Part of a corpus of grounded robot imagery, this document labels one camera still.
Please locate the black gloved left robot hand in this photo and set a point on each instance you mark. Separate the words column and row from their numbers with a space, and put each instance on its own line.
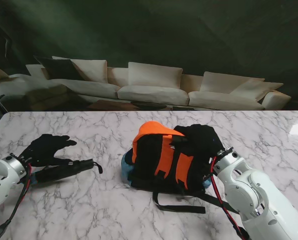
column 44, row 150

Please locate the blue and black umbrella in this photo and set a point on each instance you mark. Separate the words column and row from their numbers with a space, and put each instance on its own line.
column 64, row 171

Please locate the orange and blue backpack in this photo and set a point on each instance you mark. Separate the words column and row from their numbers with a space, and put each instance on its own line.
column 154, row 155

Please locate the dark low coffee table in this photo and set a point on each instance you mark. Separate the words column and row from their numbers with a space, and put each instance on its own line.
column 151, row 105

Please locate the cream white sofa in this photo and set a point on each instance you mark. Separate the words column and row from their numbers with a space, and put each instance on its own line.
column 151, row 95

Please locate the dark brown sofa cushion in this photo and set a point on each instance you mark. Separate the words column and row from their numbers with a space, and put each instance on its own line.
column 60, row 70

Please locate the cream white back pillow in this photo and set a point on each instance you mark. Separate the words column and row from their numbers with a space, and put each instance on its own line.
column 229, row 82
column 91, row 70
column 154, row 74

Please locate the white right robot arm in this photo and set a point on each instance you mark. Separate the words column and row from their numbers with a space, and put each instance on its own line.
column 259, row 195

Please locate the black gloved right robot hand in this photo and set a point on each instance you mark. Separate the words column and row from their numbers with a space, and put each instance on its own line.
column 204, row 142

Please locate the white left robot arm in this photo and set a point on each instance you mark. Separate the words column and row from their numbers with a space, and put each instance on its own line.
column 1, row 180

